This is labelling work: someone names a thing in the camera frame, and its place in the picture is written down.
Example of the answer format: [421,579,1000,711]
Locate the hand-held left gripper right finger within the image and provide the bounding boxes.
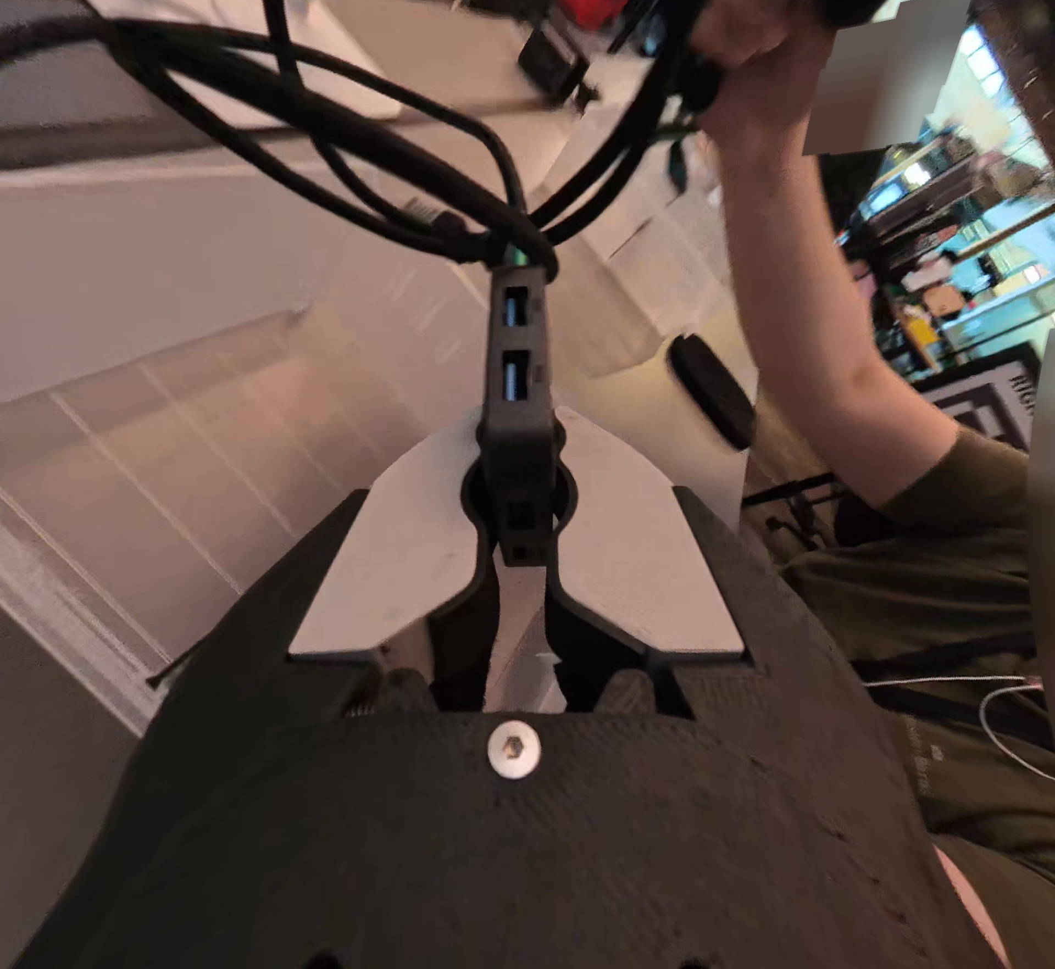
[544,407,747,654]

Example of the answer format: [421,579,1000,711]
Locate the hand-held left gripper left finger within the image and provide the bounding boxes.
[288,409,499,657]

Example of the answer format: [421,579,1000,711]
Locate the black multiport hub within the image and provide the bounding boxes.
[480,264,555,568]

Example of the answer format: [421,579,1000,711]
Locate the clear plastic bin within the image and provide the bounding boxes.
[0,104,747,739]

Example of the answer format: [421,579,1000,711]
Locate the black cable with green plugs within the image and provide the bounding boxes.
[495,38,726,271]

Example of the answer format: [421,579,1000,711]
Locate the person's right hand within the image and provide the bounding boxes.
[692,0,842,156]

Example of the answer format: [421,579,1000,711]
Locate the black ribbed wrist rest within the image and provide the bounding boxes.
[668,333,758,451]

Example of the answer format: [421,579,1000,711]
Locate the black power adapter box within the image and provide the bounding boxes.
[518,30,590,107]

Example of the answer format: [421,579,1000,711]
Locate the framed black white marker sign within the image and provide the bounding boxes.
[910,343,1040,451]

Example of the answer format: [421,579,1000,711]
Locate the thin white cord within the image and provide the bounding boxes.
[861,676,1055,781]

